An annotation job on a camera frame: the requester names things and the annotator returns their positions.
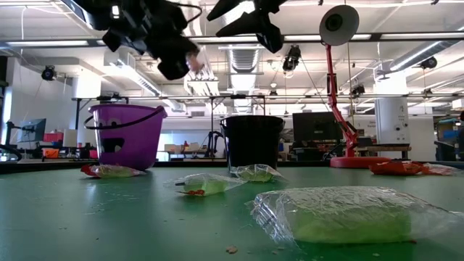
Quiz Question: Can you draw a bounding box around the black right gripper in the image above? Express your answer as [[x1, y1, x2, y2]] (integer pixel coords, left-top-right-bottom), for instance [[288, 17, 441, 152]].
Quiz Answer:
[[206, 0, 287, 54]]

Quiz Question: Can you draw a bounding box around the black office chair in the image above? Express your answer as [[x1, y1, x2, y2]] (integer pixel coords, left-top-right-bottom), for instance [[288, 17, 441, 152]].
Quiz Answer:
[[434, 140, 454, 162]]

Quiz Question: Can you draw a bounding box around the black computer monitor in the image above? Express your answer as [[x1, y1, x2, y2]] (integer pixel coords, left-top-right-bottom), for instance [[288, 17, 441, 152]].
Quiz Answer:
[[292, 111, 344, 143]]

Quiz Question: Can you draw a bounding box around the clear packet green red candy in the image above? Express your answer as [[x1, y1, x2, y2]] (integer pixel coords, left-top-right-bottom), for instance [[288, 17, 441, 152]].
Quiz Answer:
[[162, 173, 250, 198]]

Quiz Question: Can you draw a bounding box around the black looped background cable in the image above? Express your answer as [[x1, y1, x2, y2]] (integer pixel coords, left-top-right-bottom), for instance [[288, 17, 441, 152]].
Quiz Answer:
[[0, 144, 23, 163]]

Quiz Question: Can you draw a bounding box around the small red candy packet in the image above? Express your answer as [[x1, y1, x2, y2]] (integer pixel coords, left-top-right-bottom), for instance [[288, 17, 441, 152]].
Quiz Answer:
[[80, 163, 98, 178]]

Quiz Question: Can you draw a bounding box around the purple bucket with face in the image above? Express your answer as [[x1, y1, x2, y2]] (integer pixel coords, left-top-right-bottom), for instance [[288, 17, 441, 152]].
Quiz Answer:
[[83, 104, 169, 172]]

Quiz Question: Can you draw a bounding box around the white cylindrical column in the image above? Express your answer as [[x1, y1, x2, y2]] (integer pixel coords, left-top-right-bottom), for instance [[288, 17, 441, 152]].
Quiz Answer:
[[375, 96, 411, 146]]

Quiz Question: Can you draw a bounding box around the grey computer monitor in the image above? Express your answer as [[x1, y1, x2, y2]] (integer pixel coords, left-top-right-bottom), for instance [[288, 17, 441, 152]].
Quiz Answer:
[[17, 117, 47, 144]]

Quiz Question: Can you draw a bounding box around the wooden background table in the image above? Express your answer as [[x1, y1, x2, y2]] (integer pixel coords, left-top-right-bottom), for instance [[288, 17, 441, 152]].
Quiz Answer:
[[357, 145, 413, 152]]

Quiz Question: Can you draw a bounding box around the large clear packet green candy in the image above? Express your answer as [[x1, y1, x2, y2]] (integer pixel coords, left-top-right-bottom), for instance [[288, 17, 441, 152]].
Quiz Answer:
[[246, 186, 464, 247]]

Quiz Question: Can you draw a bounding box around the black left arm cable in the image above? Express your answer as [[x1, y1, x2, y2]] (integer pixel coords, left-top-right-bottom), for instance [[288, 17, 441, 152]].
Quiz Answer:
[[173, 1, 203, 22]]

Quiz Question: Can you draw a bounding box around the red desk lamp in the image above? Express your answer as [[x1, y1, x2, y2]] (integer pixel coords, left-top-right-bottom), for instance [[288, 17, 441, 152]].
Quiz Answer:
[[318, 4, 393, 170]]

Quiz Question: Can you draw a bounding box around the black bucket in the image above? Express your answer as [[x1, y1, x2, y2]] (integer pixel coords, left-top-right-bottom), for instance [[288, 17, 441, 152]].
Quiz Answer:
[[219, 115, 286, 173]]

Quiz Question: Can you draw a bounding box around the green table mat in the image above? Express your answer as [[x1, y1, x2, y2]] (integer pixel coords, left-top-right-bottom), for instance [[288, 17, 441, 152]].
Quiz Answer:
[[0, 166, 464, 261]]

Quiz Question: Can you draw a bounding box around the white box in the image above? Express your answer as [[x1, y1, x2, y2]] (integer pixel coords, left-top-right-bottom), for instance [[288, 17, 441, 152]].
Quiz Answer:
[[62, 129, 78, 148]]

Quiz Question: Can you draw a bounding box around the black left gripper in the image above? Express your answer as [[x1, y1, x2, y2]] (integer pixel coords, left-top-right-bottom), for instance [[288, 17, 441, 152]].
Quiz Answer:
[[103, 0, 200, 81]]

